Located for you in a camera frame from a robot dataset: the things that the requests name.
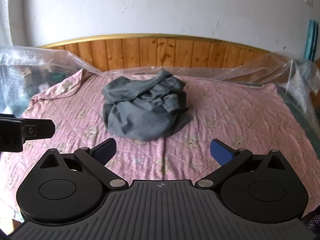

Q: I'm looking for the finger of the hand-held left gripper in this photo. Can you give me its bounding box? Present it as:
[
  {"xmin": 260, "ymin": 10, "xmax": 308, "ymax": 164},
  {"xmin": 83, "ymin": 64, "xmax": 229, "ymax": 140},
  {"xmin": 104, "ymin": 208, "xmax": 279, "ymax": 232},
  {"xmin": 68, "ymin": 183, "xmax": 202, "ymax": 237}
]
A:
[{"xmin": 22, "ymin": 119, "xmax": 56, "ymax": 141}]

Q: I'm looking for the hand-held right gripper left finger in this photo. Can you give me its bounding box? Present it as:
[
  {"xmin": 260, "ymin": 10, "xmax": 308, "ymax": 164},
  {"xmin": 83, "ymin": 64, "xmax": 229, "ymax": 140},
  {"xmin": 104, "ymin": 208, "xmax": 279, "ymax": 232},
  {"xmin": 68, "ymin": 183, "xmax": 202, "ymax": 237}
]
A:
[{"xmin": 32, "ymin": 138, "xmax": 126, "ymax": 190}]

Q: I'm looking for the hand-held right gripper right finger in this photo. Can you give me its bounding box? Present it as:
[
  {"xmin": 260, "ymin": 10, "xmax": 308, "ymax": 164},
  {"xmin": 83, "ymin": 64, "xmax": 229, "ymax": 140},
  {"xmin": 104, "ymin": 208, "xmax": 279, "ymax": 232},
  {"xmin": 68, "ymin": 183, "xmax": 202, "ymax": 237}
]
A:
[{"xmin": 194, "ymin": 139, "xmax": 288, "ymax": 190}]

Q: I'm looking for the grey garment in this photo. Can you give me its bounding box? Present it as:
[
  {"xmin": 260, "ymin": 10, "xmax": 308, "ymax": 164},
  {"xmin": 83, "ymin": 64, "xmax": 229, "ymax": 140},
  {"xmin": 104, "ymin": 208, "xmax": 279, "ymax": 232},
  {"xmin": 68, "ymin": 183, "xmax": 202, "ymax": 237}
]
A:
[{"xmin": 102, "ymin": 70, "xmax": 192, "ymax": 142}]

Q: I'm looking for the pink bear-print bedsheet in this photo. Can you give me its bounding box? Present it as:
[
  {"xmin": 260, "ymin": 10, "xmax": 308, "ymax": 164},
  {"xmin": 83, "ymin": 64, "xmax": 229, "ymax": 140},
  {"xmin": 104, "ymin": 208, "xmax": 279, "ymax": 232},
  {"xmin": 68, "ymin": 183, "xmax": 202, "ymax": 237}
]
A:
[{"xmin": 0, "ymin": 69, "xmax": 320, "ymax": 220}]

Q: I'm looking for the dark green clutter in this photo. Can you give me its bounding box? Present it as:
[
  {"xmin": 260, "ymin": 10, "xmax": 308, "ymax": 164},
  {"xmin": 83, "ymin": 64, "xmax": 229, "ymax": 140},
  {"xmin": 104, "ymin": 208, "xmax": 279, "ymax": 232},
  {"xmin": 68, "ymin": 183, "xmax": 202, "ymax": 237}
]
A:
[{"xmin": 46, "ymin": 70, "xmax": 68, "ymax": 81}]

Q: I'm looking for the clear bubble wrap sheet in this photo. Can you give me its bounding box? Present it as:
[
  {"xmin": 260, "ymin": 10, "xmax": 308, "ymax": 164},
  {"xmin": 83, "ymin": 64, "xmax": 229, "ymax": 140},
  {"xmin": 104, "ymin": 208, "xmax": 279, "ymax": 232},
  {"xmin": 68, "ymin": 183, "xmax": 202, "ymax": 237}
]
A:
[{"xmin": 0, "ymin": 44, "xmax": 320, "ymax": 140}]

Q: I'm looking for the wooden headboard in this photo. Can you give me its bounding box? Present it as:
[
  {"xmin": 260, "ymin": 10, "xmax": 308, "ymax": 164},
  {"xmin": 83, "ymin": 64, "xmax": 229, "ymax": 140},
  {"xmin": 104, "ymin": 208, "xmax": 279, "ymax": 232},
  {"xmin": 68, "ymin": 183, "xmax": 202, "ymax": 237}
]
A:
[{"xmin": 39, "ymin": 33, "xmax": 272, "ymax": 74}]

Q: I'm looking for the dark patterned clothing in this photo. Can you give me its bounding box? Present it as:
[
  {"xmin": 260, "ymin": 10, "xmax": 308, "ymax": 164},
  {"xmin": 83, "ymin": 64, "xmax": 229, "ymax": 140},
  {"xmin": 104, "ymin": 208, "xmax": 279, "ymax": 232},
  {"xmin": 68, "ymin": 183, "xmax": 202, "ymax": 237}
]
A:
[{"xmin": 301, "ymin": 207, "xmax": 320, "ymax": 236}]

